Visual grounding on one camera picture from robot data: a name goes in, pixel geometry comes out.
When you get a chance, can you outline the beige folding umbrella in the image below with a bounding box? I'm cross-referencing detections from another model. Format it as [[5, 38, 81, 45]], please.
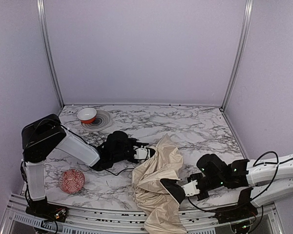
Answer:
[[131, 134, 187, 234]]

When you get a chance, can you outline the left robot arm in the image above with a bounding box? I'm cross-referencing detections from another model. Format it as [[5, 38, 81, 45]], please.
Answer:
[[21, 114, 154, 214]]

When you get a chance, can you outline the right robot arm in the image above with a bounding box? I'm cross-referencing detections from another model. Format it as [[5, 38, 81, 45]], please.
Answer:
[[182, 151, 293, 207]]

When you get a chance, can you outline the grey ringed silicone mat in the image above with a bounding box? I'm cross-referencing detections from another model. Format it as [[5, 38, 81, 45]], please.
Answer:
[[81, 110, 112, 132]]

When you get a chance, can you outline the orange white bowl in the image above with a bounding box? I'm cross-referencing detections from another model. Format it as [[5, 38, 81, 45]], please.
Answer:
[[77, 107, 97, 124]]

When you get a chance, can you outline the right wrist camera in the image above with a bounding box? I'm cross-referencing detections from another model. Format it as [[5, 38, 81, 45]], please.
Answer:
[[181, 180, 200, 197]]

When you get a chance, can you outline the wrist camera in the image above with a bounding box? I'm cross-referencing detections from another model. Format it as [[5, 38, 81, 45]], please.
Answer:
[[133, 146, 156, 160], [181, 180, 200, 197]]

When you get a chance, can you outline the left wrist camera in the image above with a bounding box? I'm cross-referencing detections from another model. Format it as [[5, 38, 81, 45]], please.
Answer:
[[133, 146, 156, 160]]

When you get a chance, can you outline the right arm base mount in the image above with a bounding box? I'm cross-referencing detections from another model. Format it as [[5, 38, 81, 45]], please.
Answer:
[[214, 206, 258, 224]]

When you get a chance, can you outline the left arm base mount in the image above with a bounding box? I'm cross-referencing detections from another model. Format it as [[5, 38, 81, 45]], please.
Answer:
[[25, 204, 68, 223]]

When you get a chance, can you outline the front aluminium rail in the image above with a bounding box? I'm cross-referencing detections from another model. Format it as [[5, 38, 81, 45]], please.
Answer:
[[0, 194, 284, 234]]

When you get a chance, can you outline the left aluminium frame post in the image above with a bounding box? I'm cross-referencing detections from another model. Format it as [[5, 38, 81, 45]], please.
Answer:
[[36, 0, 64, 110]]

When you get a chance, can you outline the aluminium frame post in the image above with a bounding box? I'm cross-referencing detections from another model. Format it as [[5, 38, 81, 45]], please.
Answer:
[[220, 0, 254, 112], [36, 0, 64, 110]]

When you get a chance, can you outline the right aluminium frame post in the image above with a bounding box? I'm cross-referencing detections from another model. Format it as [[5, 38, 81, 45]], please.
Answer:
[[220, 0, 254, 112]]

